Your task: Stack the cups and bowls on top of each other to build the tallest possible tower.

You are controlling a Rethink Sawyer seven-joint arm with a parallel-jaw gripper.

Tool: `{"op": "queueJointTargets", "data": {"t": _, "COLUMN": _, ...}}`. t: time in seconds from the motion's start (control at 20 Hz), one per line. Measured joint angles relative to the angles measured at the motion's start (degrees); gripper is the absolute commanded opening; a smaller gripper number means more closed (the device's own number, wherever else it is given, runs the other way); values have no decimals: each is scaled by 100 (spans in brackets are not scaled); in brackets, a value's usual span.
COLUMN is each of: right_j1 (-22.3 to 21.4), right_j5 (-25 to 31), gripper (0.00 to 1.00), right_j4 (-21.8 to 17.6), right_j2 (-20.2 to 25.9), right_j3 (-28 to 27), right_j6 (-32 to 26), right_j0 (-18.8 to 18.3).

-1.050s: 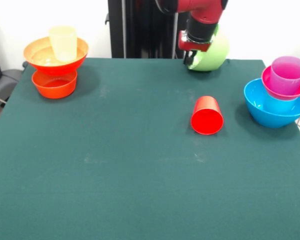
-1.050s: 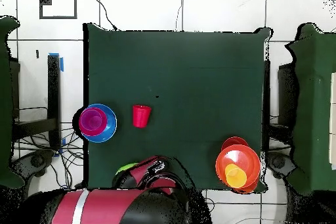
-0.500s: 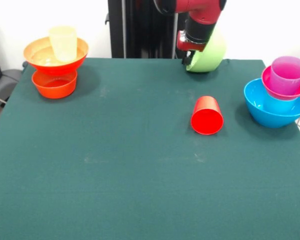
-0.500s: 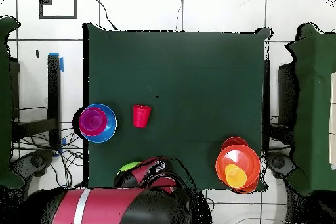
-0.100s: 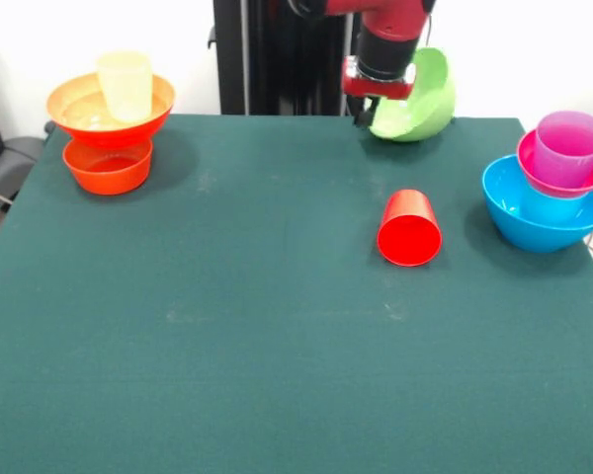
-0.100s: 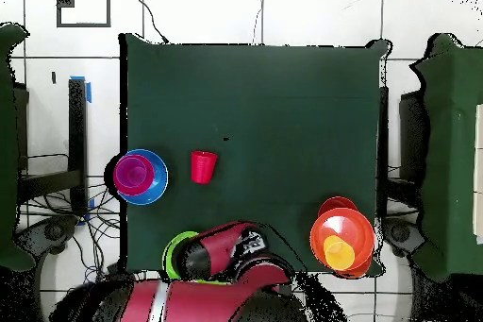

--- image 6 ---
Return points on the red cup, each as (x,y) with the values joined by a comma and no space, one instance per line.
(203,169)

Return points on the blue bowl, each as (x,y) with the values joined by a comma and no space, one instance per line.
(161,178)

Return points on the small orange bowl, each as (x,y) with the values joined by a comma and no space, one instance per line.
(354,273)
(336,203)

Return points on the green bowl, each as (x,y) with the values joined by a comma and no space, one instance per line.
(168,252)

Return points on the pink bowl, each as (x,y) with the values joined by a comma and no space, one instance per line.
(120,186)

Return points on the large orange bowl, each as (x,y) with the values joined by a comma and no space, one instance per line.
(354,223)

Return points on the yellow cup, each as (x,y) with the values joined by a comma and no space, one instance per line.
(339,254)

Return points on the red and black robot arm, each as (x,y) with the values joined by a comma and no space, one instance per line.
(211,295)

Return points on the dark green table cloth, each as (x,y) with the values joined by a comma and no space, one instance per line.
(245,91)

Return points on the gray chair base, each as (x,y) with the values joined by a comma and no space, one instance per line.
(400,235)

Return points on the black chair base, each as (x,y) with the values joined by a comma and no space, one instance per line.
(49,233)

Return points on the green covered side table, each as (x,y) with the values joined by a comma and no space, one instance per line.
(7,148)
(453,167)

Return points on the black stool frame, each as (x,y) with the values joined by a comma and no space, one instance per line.
(77,129)

